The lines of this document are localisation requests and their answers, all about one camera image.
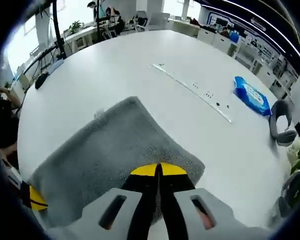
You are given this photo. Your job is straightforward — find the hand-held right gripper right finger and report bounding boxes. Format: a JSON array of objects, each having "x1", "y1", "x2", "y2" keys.
[{"x1": 159, "y1": 162, "x2": 268, "y2": 240}]

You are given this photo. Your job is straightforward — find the small potted plant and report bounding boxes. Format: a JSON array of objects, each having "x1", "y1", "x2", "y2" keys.
[{"x1": 68, "y1": 20, "x2": 83, "y2": 35}]

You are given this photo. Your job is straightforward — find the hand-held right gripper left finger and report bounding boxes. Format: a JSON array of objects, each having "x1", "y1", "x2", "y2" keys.
[{"x1": 48, "y1": 162, "x2": 159, "y2": 240}]

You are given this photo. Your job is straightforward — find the black pouch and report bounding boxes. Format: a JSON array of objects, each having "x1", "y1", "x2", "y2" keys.
[{"x1": 34, "y1": 72, "x2": 50, "y2": 90}]

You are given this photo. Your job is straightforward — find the black stand pole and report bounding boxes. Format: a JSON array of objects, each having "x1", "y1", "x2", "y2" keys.
[{"x1": 51, "y1": 0, "x2": 68, "y2": 60}]

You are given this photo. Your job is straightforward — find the white counter cabinets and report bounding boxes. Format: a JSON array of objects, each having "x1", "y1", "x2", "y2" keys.
[{"x1": 197, "y1": 24, "x2": 298, "y2": 98}]

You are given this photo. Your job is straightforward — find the grey towel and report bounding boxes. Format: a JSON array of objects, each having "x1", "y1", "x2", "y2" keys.
[{"x1": 27, "y1": 96, "x2": 206, "y2": 228}]

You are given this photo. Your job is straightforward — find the blue wet wipes packet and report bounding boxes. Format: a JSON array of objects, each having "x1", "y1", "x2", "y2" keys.
[{"x1": 232, "y1": 75, "x2": 272, "y2": 117}]

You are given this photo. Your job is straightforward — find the blue bucket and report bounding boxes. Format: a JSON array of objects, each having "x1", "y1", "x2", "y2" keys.
[{"x1": 229, "y1": 31, "x2": 241, "y2": 43}]

